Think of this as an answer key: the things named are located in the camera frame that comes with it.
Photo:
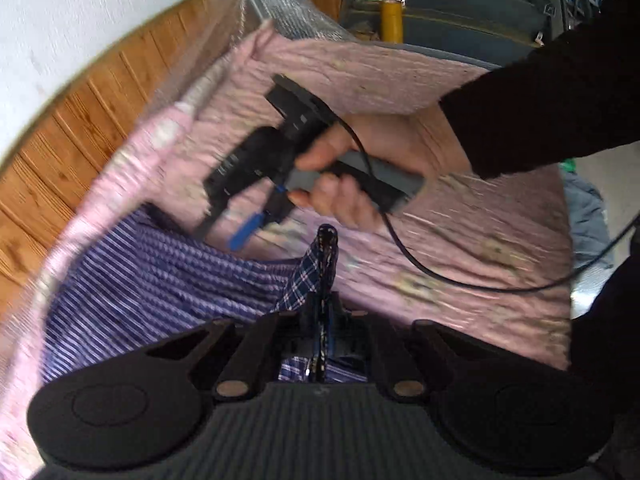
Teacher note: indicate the purple striped shirt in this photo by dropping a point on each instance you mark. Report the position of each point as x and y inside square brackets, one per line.
[150, 280]

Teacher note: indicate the pink blanket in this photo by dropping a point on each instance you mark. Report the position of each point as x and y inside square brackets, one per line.
[450, 240]

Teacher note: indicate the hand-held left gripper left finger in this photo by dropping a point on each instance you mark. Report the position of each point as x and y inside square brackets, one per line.
[306, 321]

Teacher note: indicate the person's dark clothed body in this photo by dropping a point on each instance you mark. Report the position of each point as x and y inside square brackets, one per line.
[615, 340]

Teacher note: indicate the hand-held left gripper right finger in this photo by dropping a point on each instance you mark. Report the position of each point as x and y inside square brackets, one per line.
[350, 325]

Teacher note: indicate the grey garment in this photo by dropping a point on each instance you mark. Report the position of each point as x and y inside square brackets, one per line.
[585, 210]

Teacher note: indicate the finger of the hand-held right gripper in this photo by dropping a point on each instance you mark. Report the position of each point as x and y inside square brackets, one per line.
[210, 215]
[241, 234]

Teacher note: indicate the yellow tape roll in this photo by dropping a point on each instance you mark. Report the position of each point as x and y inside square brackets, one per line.
[392, 20]

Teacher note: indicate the person's right hand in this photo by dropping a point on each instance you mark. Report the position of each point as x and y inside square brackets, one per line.
[400, 145]

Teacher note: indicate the silver foil mat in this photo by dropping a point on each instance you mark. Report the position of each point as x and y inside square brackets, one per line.
[290, 5]

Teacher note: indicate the navy plaid cloth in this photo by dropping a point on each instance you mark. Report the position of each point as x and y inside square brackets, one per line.
[305, 280]

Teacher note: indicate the grey-blue staircase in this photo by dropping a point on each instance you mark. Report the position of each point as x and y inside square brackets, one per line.
[465, 15]

